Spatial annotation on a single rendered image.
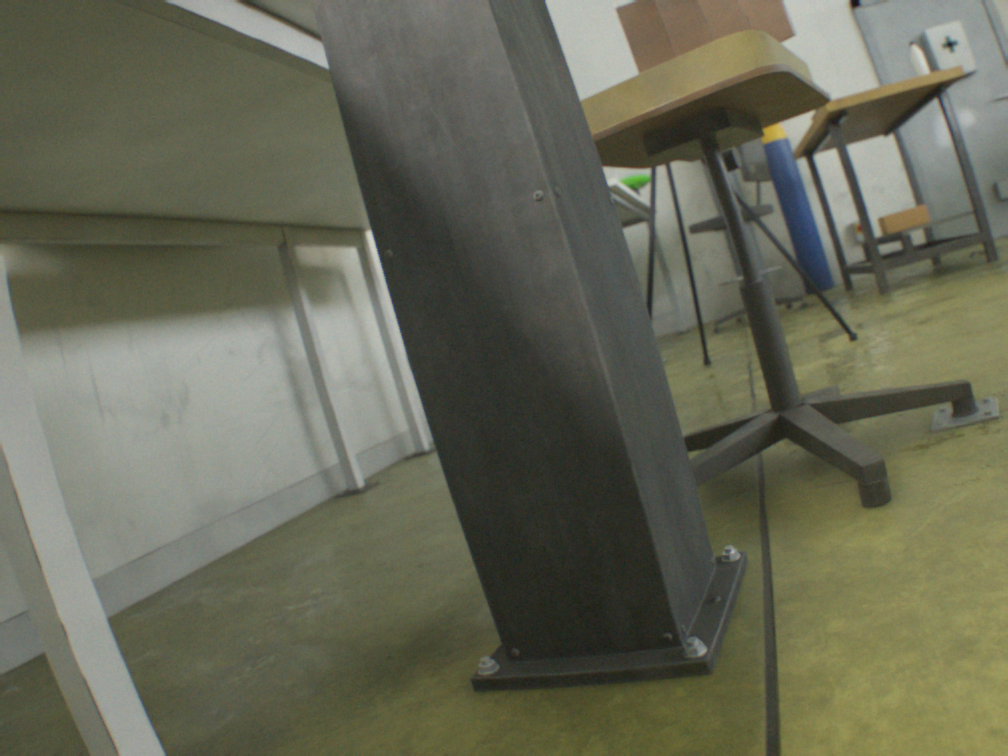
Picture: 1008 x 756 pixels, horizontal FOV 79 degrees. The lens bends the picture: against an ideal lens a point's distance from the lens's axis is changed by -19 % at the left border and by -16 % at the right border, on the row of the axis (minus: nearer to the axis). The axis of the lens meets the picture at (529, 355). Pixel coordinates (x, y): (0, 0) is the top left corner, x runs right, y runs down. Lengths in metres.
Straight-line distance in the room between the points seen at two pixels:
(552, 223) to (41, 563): 0.48
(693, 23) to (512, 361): 0.99
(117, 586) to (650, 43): 1.61
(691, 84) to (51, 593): 0.91
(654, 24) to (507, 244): 0.95
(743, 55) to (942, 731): 0.80
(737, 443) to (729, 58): 0.55
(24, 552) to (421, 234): 0.43
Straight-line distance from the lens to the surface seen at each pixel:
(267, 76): 1.32
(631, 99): 1.04
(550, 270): 0.61
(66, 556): 0.58
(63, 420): 1.73
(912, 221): 4.30
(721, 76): 0.99
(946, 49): 6.15
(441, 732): 0.69
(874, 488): 0.92
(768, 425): 1.13
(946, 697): 0.56
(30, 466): 0.58
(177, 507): 1.91
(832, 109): 3.64
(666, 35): 1.49
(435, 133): 0.67
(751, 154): 4.38
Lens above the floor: 0.32
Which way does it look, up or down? 2 degrees down
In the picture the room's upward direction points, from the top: 17 degrees counter-clockwise
